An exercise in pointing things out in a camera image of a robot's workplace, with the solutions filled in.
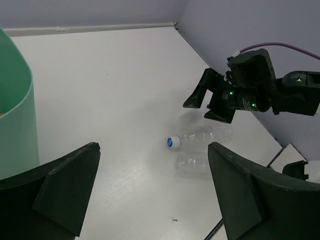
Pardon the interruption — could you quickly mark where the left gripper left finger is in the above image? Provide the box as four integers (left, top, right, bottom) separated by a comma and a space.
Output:
0, 142, 101, 240

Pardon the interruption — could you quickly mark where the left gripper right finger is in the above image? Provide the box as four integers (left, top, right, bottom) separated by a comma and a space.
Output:
208, 142, 320, 240

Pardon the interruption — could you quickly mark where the aluminium table frame rail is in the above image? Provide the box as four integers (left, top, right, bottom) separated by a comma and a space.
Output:
3, 22, 177, 37

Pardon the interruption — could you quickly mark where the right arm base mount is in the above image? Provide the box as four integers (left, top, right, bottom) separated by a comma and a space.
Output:
268, 144, 320, 184

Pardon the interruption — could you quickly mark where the clear bottle white cap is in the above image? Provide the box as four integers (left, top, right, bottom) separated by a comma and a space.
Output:
166, 124, 233, 151

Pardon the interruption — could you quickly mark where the green plastic bin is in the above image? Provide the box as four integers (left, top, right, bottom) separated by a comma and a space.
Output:
0, 30, 40, 179

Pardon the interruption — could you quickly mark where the clear crushed bottle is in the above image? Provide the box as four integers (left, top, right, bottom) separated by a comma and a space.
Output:
175, 151, 211, 180

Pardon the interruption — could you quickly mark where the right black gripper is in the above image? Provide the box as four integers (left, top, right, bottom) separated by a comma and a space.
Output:
182, 68, 236, 124

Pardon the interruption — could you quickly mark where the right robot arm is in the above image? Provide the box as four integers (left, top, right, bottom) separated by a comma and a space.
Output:
183, 48, 320, 124

